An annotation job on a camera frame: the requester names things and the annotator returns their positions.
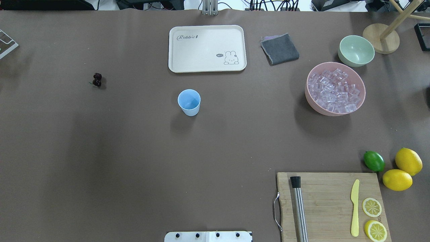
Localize clear ice cubes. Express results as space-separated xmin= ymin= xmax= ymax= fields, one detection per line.
xmin=307 ymin=68 xmax=363 ymax=114

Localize dark red cherries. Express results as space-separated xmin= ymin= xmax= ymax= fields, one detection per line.
xmin=89 ymin=73 xmax=102 ymax=88

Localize light blue plastic cup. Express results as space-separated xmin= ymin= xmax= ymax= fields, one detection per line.
xmin=177 ymin=89 xmax=201 ymax=116

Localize wooden cup stand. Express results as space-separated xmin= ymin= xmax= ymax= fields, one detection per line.
xmin=362 ymin=0 xmax=429 ymax=54

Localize cream rabbit tray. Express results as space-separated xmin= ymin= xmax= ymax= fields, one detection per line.
xmin=168 ymin=25 xmax=247 ymax=73

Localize grey folded cloth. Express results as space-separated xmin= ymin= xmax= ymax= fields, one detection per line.
xmin=260 ymin=33 xmax=300 ymax=66

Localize steel muddler black tip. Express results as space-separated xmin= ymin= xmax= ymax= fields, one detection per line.
xmin=290 ymin=176 xmax=309 ymax=242

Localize pink bowl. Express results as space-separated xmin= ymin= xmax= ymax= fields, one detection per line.
xmin=305 ymin=62 xmax=367 ymax=116

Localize wooden cutting board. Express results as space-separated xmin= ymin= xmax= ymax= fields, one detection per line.
xmin=276 ymin=172 xmax=389 ymax=242

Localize mint green bowl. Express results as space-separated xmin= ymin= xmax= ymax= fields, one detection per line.
xmin=338 ymin=35 xmax=375 ymax=67

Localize yellow plastic knife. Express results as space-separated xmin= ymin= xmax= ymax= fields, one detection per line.
xmin=350 ymin=179 xmax=360 ymax=237

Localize green lime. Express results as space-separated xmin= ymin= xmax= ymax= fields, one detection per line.
xmin=363 ymin=151 xmax=385 ymax=172

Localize lemon slice upper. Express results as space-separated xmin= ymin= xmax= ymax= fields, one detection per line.
xmin=361 ymin=197 xmax=382 ymax=217

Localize lemon slice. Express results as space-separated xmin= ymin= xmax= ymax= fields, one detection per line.
xmin=361 ymin=197 xmax=382 ymax=217
xmin=364 ymin=220 xmax=388 ymax=242

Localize yellow lemon near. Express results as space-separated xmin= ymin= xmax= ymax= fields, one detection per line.
xmin=382 ymin=169 xmax=413 ymax=191

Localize yellow lemon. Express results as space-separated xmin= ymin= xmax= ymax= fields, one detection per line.
xmin=382 ymin=169 xmax=413 ymax=191
xmin=395 ymin=148 xmax=423 ymax=176

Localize yellow lemon far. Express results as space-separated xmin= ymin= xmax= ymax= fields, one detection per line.
xmin=395 ymin=148 xmax=423 ymax=176

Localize lemon slice lower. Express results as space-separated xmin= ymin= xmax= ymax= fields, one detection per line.
xmin=364 ymin=220 xmax=388 ymax=242

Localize white drying rack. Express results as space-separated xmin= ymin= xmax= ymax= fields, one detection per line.
xmin=0 ymin=30 xmax=19 ymax=59

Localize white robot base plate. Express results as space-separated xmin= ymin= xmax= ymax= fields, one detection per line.
xmin=164 ymin=231 xmax=253 ymax=242

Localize black wire glass rack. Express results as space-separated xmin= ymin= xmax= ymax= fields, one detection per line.
xmin=414 ymin=23 xmax=430 ymax=51

